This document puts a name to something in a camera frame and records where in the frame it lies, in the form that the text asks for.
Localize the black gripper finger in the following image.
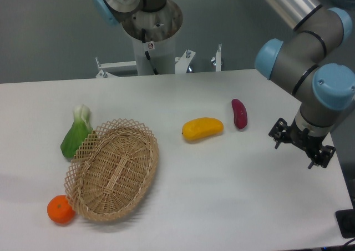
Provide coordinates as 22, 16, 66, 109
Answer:
268, 118, 289, 149
306, 145, 336, 169

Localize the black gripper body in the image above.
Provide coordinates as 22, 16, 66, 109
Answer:
286, 124, 330, 154

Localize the yellow mango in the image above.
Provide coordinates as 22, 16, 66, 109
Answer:
181, 117, 224, 142

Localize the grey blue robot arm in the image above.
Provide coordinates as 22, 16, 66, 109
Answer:
93, 0, 354, 167

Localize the purple sweet potato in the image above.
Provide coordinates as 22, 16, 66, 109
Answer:
231, 99, 248, 129

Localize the black device at table edge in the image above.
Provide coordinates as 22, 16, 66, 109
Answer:
335, 209, 354, 239

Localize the woven wicker basket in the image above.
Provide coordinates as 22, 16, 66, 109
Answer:
64, 119, 159, 222

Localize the green bok choy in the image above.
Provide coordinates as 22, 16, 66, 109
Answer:
60, 104, 93, 159

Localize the orange tangerine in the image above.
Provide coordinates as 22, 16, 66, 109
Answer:
47, 195, 75, 224

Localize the white bracket with bolt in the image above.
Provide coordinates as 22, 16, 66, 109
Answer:
211, 43, 223, 72

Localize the white metal base frame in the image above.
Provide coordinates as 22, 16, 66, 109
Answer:
95, 49, 196, 78

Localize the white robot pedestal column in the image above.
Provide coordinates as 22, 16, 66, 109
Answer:
122, 0, 183, 62

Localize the black cable on pedestal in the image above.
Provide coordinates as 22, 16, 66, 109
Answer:
141, 28, 159, 76

